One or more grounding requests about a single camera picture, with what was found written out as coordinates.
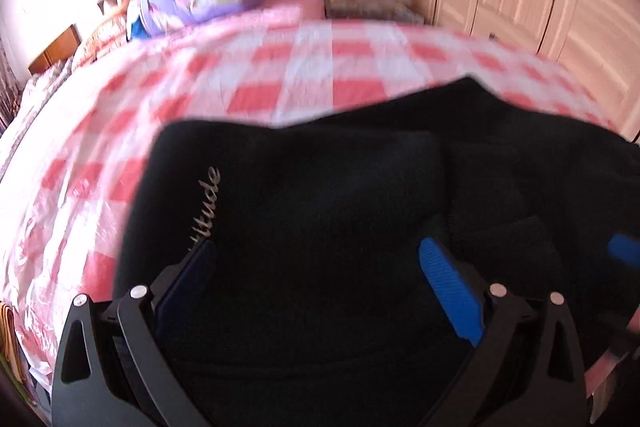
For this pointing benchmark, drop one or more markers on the pink floral blanket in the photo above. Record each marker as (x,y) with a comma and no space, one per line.
(108,37)

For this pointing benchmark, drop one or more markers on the black pants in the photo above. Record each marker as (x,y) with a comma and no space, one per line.
(309,306)

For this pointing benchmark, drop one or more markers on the pink checkered bed sheet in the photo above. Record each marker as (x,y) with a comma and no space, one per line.
(72,158)

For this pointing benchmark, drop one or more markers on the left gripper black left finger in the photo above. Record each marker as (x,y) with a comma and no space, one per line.
(109,370)

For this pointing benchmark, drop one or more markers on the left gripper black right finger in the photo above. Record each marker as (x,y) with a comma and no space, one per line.
(526,368)

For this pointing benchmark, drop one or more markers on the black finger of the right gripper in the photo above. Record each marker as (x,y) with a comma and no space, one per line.
(625,249)

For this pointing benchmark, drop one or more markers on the brown wooden nightstand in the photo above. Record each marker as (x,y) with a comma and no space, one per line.
(55,49)

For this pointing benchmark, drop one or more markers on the dark red curtain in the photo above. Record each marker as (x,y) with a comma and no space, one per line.
(10,92)

